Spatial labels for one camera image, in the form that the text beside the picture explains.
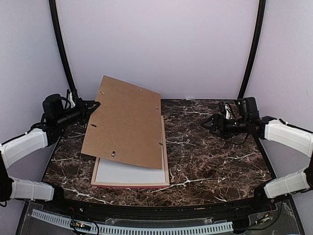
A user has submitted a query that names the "left black corner post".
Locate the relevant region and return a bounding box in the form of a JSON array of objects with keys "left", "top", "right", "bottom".
[{"left": 48, "top": 0, "right": 78, "bottom": 99}]

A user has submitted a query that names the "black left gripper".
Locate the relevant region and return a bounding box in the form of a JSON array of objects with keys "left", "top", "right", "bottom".
[{"left": 56, "top": 97, "right": 101, "bottom": 129}]

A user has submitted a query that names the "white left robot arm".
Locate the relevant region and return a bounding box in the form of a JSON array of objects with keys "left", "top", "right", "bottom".
[{"left": 0, "top": 94, "right": 100, "bottom": 213}]

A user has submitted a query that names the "pink wooden picture frame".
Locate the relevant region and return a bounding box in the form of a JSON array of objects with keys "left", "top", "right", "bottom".
[{"left": 91, "top": 116, "right": 170, "bottom": 188}]

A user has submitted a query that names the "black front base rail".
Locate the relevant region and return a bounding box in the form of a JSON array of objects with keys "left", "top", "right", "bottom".
[{"left": 24, "top": 189, "right": 294, "bottom": 228}]

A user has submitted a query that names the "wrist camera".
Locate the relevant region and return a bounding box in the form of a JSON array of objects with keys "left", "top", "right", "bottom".
[
  {"left": 236, "top": 97, "right": 258, "bottom": 117},
  {"left": 43, "top": 94, "right": 64, "bottom": 118}
]

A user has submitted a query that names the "right black corner post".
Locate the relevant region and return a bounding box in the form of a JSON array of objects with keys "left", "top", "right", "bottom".
[{"left": 237, "top": 0, "right": 266, "bottom": 99}]

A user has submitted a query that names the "white slotted cable duct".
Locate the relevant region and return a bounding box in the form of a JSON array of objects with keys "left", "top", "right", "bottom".
[{"left": 31, "top": 209, "right": 233, "bottom": 235}]

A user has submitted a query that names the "black corner post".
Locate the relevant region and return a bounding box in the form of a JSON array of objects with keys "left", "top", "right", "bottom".
[
  {"left": 237, "top": 0, "right": 266, "bottom": 99},
  {"left": 48, "top": 0, "right": 78, "bottom": 99}
]

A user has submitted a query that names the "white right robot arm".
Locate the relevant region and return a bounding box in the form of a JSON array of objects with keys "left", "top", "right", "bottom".
[{"left": 201, "top": 114, "right": 313, "bottom": 212}]

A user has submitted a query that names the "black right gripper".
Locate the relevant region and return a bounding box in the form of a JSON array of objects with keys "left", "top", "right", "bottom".
[{"left": 201, "top": 113, "right": 249, "bottom": 140}]

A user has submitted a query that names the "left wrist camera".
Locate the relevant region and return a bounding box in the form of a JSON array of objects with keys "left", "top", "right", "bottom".
[{"left": 43, "top": 94, "right": 64, "bottom": 118}]

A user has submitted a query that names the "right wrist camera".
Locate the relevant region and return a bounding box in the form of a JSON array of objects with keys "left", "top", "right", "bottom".
[{"left": 236, "top": 97, "right": 258, "bottom": 117}]

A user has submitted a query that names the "brown cardboard backing board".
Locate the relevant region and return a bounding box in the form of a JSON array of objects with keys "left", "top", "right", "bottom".
[{"left": 81, "top": 76, "right": 162, "bottom": 169}]

